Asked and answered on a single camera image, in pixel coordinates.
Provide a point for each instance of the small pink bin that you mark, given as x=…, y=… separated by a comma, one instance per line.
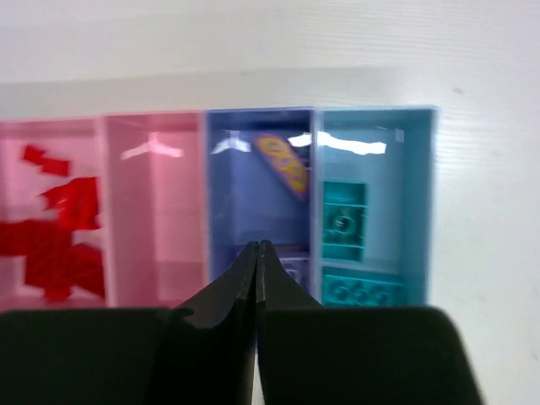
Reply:
x=154, y=207

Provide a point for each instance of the small red plate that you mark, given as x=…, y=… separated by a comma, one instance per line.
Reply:
x=48, y=165

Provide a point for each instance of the red duplo roof brick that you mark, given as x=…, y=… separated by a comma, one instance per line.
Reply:
x=76, y=202

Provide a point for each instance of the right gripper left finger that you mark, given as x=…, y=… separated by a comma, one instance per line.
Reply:
x=201, y=352

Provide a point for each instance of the large pink bin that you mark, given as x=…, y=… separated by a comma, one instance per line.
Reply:
x=78, y=140

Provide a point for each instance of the red arch brick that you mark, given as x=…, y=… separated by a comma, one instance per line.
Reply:
x=52, y=261

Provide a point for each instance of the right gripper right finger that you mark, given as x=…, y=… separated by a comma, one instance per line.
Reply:
x=309, y=354

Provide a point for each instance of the light blue bin right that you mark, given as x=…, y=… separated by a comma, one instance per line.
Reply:
x=391, y=150

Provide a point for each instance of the purple bin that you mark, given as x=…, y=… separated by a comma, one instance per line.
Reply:
x=247, y=201

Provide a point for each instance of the lavender duplo brick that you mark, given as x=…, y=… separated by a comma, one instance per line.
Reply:
x=294, y=259

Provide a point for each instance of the teal frog duplo brick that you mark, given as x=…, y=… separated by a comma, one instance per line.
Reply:
x=344, y=218

